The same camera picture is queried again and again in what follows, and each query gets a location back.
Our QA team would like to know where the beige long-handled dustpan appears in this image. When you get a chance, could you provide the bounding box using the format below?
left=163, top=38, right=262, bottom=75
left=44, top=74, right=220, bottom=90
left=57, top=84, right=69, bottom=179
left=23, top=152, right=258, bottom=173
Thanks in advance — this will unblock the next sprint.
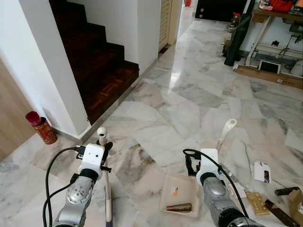
left=159, top=118, right=238, bottom=219

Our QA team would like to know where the small brown ribbed cylinder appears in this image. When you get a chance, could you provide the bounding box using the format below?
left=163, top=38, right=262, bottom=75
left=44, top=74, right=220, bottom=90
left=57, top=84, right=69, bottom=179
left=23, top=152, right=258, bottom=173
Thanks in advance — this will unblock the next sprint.
left=166, top=202, right=193, bottom=212

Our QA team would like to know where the red incense stick tin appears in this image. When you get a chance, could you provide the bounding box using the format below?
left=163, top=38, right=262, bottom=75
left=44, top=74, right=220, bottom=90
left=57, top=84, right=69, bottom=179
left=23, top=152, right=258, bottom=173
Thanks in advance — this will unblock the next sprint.
left=25, top=111, right=58, bottom=145

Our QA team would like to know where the small white carton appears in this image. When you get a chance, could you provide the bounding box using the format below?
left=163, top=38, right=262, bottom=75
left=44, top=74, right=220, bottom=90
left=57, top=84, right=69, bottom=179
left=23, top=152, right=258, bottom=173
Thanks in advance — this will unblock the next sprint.
left=254, top=162, right=271, bottom=183

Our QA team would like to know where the light wooden block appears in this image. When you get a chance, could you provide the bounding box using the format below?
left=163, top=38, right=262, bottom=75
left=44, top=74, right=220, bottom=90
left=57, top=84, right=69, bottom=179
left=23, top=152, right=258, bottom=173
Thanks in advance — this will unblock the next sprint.
left=246, top=192, right=270, bottom=216

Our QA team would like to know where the dark wooden staircase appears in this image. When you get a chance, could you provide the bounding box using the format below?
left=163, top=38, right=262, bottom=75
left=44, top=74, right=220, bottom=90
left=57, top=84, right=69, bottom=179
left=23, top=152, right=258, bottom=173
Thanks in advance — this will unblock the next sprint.
left=49, top=0, right=140, bottom=124

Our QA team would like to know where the short dark brown stick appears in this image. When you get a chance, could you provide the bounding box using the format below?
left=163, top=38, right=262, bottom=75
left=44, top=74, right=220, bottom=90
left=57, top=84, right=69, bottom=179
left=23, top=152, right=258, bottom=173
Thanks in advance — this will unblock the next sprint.
left=275, top=187, right=300, bottom=196

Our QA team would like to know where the brown cardboard box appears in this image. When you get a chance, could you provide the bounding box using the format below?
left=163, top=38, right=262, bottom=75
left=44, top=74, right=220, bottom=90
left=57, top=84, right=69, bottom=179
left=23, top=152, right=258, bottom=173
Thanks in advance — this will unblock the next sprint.
left=288, top=188, right=303, bottom=225

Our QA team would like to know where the dark brown wooden strip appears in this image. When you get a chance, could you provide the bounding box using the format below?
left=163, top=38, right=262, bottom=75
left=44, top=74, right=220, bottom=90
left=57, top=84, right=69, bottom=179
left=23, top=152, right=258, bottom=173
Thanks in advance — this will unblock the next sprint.
left=264, top=199, right=301, bottom=227

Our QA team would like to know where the light wood cabinet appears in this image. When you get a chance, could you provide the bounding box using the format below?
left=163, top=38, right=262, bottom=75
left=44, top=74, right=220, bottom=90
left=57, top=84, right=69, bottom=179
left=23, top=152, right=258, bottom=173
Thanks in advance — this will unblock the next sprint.
left=0, top=59, right=36, bottom=161

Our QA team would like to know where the long brown wooden plank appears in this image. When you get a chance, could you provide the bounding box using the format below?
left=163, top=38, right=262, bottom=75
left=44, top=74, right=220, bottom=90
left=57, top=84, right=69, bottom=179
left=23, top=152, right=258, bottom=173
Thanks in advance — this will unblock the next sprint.
left=235, top=65, right=303, bottom=89

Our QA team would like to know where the white plastic container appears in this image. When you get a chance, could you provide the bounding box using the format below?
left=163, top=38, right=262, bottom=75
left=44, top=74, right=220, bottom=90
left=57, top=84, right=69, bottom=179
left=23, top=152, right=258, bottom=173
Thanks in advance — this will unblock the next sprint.
left=290, top=59, right=303, bottom=77

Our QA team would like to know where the white framed dark screen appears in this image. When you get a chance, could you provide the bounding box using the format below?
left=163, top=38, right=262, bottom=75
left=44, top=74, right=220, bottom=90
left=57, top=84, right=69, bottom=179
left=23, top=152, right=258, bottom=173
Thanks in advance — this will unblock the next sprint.
left=258, top=60, right=281, bottom=74

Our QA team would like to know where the tall black bag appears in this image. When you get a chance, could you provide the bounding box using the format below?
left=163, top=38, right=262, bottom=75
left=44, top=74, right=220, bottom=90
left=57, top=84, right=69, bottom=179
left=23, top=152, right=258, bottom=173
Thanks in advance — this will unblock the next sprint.
left=224, top=0, right=256, bottom=67

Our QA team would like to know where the cream louvred door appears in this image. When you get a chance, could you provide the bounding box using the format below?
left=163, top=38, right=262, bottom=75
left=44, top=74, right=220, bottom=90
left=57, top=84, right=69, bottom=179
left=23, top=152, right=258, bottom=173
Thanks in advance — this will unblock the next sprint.
left=159, top=0, right=177, bottom=52

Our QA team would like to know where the black cabinet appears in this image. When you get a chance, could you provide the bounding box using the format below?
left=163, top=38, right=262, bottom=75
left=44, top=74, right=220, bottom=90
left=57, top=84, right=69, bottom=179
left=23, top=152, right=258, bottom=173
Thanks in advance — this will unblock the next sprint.
left=195, top=0, right=249, bottom=22

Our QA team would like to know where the white-legged wooden table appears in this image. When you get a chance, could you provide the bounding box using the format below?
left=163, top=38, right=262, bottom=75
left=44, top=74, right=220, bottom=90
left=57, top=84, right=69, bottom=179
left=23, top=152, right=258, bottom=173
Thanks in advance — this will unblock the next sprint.
left=244, top=7, right=303, bottom=67

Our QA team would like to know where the red bag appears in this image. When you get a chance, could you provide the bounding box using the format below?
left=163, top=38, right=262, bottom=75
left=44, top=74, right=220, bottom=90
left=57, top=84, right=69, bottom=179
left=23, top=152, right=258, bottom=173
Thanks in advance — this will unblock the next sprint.
left=270, top=0, right=294, bottom=12

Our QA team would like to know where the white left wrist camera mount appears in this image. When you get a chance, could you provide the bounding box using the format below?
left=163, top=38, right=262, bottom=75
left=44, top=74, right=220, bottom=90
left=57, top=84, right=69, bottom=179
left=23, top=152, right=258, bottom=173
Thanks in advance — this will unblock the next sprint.
left=80, top=144, right=106, bottom=176

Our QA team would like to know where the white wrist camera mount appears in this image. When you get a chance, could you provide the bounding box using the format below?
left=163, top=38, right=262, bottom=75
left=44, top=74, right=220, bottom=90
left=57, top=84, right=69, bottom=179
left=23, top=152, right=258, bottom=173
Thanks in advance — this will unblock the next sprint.
left=80, top=144, right=106, bottom=176
left=196, top=149, right=219, bottom=183

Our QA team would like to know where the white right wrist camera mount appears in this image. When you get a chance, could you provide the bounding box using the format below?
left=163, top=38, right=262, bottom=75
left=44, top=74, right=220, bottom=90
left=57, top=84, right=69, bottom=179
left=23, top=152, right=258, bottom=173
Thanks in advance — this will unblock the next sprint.
left=196, top=149, right=219, bottom=183

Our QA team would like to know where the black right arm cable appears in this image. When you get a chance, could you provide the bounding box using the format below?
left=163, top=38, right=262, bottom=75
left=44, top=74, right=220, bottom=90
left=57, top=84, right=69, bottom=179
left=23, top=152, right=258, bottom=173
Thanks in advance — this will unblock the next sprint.
left=183, top=148, right=249, bottom=218

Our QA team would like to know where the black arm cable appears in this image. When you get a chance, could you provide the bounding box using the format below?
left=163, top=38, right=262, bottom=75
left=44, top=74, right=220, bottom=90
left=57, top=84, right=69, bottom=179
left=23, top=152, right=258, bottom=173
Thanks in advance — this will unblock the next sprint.
left=43, top=147, right=86, bottom=227
left=183, top=148, right=249, bottom=218

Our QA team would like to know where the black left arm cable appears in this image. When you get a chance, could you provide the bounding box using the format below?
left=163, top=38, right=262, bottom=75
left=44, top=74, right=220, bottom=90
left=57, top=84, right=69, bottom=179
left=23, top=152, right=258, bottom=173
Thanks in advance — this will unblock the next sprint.
left=43, top=147, right=86, bottom=227

